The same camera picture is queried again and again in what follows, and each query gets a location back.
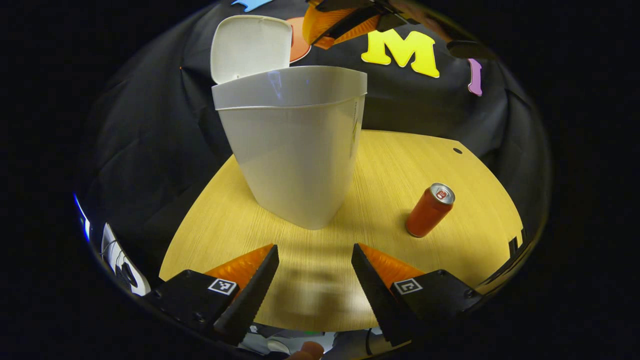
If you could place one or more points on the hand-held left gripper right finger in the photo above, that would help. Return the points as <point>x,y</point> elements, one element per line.
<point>372,295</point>

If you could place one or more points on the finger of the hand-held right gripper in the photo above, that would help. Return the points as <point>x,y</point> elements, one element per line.
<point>350,26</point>

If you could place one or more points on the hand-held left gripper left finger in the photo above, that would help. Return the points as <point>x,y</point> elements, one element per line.
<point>255,295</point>

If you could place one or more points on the orange pop can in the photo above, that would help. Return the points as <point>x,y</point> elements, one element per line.
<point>427,212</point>

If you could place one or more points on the white desktop garbage bin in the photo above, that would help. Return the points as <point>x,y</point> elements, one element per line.
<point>295,150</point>

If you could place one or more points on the wooden desktop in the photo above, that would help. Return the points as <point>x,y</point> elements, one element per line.
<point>390,175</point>

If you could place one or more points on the white black equipment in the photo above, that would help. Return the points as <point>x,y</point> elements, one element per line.
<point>117,260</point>

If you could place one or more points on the black backdrop cloth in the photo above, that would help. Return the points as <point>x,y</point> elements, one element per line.
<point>150,140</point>

